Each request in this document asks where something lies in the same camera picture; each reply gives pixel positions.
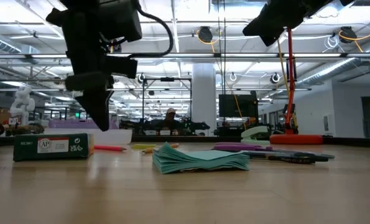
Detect black metal frame rig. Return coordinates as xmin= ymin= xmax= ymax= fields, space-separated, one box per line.
xmin=142 ymin=77 xmax=193 ymax=125

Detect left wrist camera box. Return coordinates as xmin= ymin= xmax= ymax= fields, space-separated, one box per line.
xmin=99 ymin=0 xmax=143 ymax=43

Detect pink pencil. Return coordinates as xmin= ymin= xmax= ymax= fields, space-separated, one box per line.
xmin=93 ymin=145 xmax=127 ymax=152

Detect orange stand with pole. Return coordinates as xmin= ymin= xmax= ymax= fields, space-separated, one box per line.
xmin=269 ymin=27 xmax=324 ymax=146

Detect mint green stapler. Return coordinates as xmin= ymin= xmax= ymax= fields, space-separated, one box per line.
xmin=240 ymin=125 xmax=271 ymax=146

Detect person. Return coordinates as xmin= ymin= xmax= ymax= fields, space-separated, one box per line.
xmin=162 ymin=108 xmax=181 ymax=136

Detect green yellow crayon box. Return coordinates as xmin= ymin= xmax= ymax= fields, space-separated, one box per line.
xmin=12 ymin=133 xmax=95 ymax=162

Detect grey black pen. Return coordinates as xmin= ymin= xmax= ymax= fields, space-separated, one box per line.
xmin=240 ymin=150 xmax=335 ymax=160

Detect black hanging cable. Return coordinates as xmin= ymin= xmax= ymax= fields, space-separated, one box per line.
xmin=223 ymin=17 xmax=226 ymax=125
xmin=216 ymin=0 xmax=220 ymax=94

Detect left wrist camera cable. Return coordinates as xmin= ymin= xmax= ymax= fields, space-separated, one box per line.
xmin=131 ymin=6 xmax=175 ymax=59

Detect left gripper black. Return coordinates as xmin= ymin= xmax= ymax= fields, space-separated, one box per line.
xmin=46 ymin=0 xmax=138 ymax=132

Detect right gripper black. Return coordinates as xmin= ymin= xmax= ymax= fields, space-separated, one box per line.
xmin=243 ymin=0 xmax=333 ymax=47

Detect orange pencil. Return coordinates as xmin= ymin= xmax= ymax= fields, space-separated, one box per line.
xmin=142 ymin=142 xmax=180 ymax=154

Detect yellow hanging cable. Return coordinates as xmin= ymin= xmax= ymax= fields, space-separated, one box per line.
xmin=276 ymin=39 xmax=290 ymax=91

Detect clear pencil case purple lid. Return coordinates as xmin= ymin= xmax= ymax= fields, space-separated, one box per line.
xmin=44 ymin=119 xmax=133 ymax=146

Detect teal sticky note stack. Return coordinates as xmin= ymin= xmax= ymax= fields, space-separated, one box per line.
xmin=152 ymin=142 xmax=251 ymax=175

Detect silver ceiling duct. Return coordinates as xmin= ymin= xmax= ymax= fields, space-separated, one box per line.
xmin=0 ymin=32 xmax=22 ymax=54
xmin=296 ymin=40 xmax=370 ymax=86

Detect black ceiling cable reel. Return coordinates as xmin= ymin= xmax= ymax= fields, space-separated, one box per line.
xmin=197 ymin=26 xmax=220 ymax=44
xmin=338 ymin=26 xmax=370 ymax=44

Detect white round pillar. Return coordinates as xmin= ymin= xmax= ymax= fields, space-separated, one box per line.
xmin=192 ymin=63 xmax=217 ymax=137

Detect black table edge rail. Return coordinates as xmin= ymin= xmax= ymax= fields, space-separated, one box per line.
xmin=0 ymin=135 xmax=370 ymax=147

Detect purple handled scissors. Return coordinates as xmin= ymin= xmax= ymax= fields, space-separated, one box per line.
xmin=212 ymin=142 xmax=274 ymax=152

